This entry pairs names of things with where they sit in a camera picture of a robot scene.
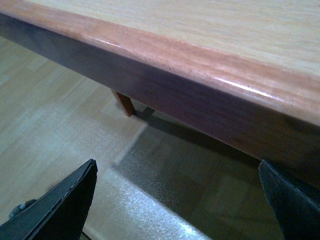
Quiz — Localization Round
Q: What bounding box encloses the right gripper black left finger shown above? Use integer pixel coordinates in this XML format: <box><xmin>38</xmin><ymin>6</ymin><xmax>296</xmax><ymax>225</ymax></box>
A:
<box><xmin>0</xmin><ymin>159</ymin><xmax>98</xmax><ymax>240</ymax></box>

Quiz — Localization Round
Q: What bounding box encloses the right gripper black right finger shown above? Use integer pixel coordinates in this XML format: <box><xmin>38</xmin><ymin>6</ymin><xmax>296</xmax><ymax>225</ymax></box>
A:
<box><xmin>258</xmin><ymin>159</ymin><xmax>320</xmax><ymax>240</ymax></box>

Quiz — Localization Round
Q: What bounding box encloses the clear plastic floor mat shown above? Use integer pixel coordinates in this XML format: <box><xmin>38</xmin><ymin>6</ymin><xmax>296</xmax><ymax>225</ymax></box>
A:
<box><xmin>84</xmin><ymin>125</ymin><xmax>283</xmax><ymax>240</ymax></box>

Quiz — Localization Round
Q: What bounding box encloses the wooden desk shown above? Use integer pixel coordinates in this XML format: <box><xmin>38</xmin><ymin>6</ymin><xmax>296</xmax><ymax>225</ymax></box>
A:
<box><xmin>0</xmin><ymin>0</ymin><xmax>320</xmax><ymax>186</ymax></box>

